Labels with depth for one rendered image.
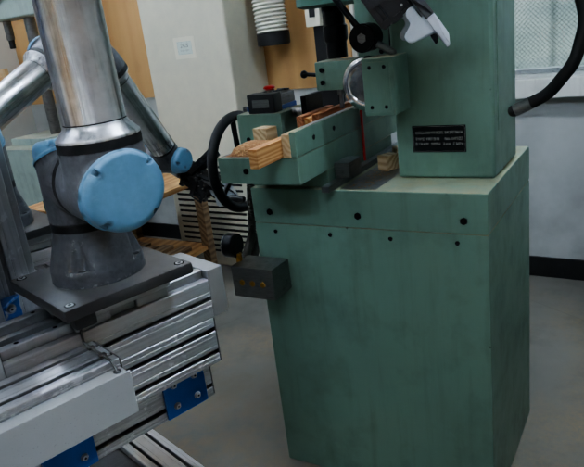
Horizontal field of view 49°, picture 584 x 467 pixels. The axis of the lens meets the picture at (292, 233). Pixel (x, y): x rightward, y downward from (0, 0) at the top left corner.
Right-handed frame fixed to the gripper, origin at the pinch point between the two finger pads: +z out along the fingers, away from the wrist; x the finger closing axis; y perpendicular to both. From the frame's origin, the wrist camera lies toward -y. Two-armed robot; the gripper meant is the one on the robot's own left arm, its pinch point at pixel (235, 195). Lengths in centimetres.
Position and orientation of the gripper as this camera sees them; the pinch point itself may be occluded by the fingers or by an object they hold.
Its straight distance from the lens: 192.5
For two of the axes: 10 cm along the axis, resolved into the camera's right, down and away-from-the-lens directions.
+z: 7.9, 5.2, -3.4
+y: -3.3, 8.1, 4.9
